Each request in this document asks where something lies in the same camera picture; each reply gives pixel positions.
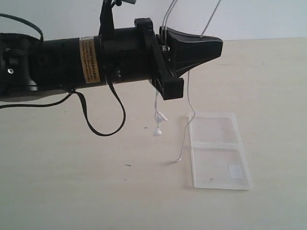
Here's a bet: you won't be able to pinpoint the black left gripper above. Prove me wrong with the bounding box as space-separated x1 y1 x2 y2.
105 18 223 100

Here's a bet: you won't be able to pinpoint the white wired earphones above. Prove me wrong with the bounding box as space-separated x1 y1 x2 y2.
153 0 222 163

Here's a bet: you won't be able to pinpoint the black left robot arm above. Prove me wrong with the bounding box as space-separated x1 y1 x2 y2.
0 18 223 102

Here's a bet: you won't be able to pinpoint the clear plastic open case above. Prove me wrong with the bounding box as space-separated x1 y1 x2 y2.
187 112 253 191

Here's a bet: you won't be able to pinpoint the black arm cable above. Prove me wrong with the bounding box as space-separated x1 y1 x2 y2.
0 13 127 137

